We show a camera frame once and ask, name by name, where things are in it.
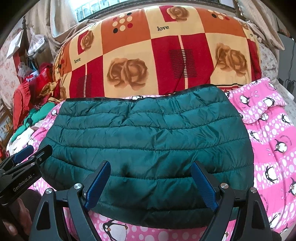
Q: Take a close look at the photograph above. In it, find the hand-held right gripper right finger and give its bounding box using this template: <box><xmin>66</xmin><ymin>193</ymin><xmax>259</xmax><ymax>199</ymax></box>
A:
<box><xmin>191</xmin><ymin>161</ymin><xmax>274</xmax><ymax>241</ymax></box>

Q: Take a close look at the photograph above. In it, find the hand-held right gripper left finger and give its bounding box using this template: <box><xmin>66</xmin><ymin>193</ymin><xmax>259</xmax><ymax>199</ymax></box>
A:
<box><xmin>30</xmin><ymin>160</ymin><xmax>111</xmax><ymax>241</ymax></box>

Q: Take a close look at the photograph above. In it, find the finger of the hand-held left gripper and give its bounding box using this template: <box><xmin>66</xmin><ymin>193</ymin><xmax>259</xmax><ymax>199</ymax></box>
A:
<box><xmin>1</xmin><ymin>144</ymin><xmax>53</xmax><ymax>179</ymax></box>
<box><xmin>0</xmin><ymin>145</ymin><xmax>35</xmax><ymax>171</ymax></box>

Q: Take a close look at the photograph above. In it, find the dark green puffer jacket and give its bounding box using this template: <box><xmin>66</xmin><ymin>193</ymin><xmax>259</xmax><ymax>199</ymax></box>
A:
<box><xmin>39</xmin><ymin>85</ymin><xmax>255</xmax><ymax>230</ymax></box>

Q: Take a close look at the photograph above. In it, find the person's left hand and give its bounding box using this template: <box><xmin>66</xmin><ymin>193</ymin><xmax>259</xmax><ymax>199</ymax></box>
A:
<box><xmin>0</xmin><ymin>199</ymin><xmax>31</xmax><ymax>241</ymax></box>

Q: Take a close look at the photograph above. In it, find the white cloth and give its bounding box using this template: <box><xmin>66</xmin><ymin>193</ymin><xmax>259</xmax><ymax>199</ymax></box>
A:
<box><xmin>7</xmin><ymin>126</ymin><xmax>36</xmax><ymax>151</ymax></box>

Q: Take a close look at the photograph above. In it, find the wooden chair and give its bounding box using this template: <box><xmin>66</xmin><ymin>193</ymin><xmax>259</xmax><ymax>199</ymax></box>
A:
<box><xmin>0</xmin><ymin>97</ymin><xmax>13</xmax><ymax>145</ymax></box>

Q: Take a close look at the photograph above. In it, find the bright green garment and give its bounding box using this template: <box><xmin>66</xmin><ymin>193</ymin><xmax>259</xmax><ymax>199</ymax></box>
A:
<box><xmin>10</xmin><ymin>102</ymin><xmax>56</xmax><ymax>142</ymax></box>

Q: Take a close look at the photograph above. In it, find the red cloth pile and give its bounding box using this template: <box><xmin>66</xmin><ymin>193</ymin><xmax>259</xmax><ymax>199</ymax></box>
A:
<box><xmin>13</xmin><ymin>63</ymin><xmax>56</xmax><ymax>112</ymax></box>

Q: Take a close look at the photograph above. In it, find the rose print pillowcase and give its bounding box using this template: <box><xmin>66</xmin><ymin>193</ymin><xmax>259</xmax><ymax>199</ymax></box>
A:
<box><xmin>39</xmin><ymin>81</ymin><xmax>68</xmax><ymax>103</ymax></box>

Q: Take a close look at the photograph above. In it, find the pink penguin print blanket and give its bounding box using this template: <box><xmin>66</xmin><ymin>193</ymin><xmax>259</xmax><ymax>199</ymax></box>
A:
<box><xmin>7</xmin><ymin>77</ymin><xmax>296</xmax><ymax>241</ymax></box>

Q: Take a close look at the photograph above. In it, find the white paper bag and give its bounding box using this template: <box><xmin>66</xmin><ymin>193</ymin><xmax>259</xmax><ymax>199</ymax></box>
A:
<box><xmin>6</xmin><ymin>30</ymin><xmax>24</xmax><ymax>59</ymax></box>

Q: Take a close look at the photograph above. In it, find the grey plastic bag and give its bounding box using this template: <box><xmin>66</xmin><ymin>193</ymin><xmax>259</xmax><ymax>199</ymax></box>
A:
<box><xmin>27</xmin><ymin>30</ymin><xmax>49</xmax><ymax>59</ymax></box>

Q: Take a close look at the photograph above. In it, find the pale floral sheet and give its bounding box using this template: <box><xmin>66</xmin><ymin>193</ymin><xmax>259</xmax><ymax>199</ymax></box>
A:
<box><xmin>256</xmin><ymin>43</ymin><xmax>281</xmax><ymax>82</ymax></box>

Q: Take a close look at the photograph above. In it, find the folded rose print quilt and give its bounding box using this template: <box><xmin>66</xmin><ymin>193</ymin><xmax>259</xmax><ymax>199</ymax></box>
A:
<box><xmin>53</xmin><ymin>6</ymin><xmax>263</xmax><ymax>99</ymax></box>

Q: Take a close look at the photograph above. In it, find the beige lace curtain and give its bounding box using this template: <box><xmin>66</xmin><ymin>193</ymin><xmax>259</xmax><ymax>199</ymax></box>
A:
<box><xmin>238</xmin><ymin>0</ymin><xmax>285</xmax><ymax>51</ymax></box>

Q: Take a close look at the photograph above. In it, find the black charger cable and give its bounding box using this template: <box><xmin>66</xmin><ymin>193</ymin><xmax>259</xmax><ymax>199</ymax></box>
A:
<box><xmin>284</xmin><ymin>78</ymin><xmax>296</xmax><ymax>90</ymax></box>

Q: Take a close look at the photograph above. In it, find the window frame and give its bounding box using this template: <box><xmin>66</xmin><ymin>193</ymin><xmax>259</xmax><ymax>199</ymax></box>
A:
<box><xmin>76</xmin><ymin>0</ymin><xmax>145</xmax><ymax>23</ymax></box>

